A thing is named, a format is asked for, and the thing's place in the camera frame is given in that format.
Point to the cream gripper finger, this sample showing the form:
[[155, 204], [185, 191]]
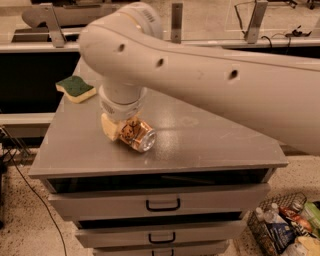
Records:
[[110, 127]]

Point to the drawer black handle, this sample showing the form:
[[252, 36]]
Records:
[[162, 206], [161, 238], [166, 252]]

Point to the middle drawer black handle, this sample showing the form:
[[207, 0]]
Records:
[[161, 238]]

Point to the grey drawer cabinet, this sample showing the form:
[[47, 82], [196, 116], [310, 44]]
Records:
[[218, 169]]

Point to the metal bracket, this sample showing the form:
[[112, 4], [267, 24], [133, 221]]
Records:
[[47, 14], [176, 22], [252, 33]]

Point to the green yellow sponge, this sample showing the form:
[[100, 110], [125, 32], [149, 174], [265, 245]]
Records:
[[76, 89]]

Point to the blue snack bag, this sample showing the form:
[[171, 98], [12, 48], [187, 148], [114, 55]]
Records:
[[282, 235]]

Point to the top drawer black handle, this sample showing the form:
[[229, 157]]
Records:
[[162, 206]]

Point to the bottom drawer black handle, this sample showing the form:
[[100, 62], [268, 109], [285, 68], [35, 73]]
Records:
[[166, 252]]

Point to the left metal bracket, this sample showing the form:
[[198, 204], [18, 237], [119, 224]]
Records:
[[47, 14]]

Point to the orange soda can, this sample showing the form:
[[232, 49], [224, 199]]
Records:
[[138, 135]]

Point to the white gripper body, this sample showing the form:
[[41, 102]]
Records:
[[120, 110]]

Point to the wire mesh basket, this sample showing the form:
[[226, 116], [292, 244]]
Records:
[[257, 224]]

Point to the clear plastic bottle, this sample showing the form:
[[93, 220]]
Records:
[[271, 215]]

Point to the middle metal bracket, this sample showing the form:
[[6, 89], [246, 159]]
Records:
[[176, 22]]

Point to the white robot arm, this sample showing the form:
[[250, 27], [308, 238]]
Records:
[[278, 96]]

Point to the right metal bracket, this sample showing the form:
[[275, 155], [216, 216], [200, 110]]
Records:
[[252, 33]]

